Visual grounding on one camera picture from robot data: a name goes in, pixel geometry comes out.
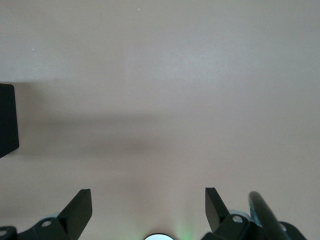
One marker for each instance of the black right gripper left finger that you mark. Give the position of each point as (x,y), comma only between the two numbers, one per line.
(72,217)

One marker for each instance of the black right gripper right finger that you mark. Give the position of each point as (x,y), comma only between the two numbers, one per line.
(222,222)

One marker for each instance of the black rectangular plastic box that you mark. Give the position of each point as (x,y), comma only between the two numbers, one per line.
(7,117)

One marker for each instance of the table cover mat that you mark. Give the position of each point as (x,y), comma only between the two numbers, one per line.
(175,87)

